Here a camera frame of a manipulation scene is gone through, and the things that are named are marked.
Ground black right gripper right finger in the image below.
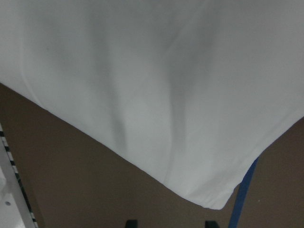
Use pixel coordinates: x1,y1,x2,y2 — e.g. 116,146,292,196
205,220,219,228

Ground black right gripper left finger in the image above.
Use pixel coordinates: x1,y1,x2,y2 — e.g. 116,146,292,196
125,219,138,228

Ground white long-sleeve printed shirt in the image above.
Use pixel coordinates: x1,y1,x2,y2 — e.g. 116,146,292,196
0,0,304,209

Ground white central mounting column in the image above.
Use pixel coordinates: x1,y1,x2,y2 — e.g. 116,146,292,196
0,129,38,228

